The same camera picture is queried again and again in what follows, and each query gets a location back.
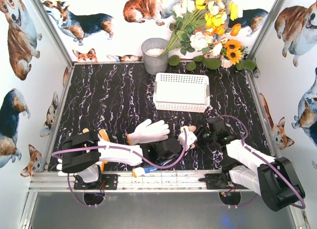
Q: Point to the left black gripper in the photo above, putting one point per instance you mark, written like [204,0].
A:
[178,142]

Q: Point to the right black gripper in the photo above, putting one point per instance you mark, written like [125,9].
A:
[201,134]

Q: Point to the cream glove red cuff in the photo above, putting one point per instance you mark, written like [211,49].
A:
[187,129]

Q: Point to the white perforated storage basket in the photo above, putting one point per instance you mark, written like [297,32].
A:
[181,92]

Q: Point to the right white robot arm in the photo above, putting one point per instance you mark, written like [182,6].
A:
[273,179]

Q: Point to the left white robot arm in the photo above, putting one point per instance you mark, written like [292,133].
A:
[130,155]

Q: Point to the plain white knit glove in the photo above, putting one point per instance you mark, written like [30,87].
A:
[148,132]

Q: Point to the blue dotted white glove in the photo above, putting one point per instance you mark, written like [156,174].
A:
[140,171]

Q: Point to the orange palm white glove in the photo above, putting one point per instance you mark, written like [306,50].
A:
[102,135]

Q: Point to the grey metal bucket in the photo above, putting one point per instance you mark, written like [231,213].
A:
[155,59]

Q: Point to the small sunflower pot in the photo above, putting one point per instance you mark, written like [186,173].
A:
[232,52]

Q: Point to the artificial flower bouquet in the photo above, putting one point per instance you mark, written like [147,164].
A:
[199,24]

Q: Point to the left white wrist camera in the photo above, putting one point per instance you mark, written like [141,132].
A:
[187,139]

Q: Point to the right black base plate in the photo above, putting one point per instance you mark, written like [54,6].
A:
[221,180]

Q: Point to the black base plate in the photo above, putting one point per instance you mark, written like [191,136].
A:
[221,180]
[106,182]

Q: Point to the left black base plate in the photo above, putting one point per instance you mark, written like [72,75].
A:
[106,182]

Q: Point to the front aluminium rail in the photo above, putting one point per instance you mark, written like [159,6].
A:
[159,181]

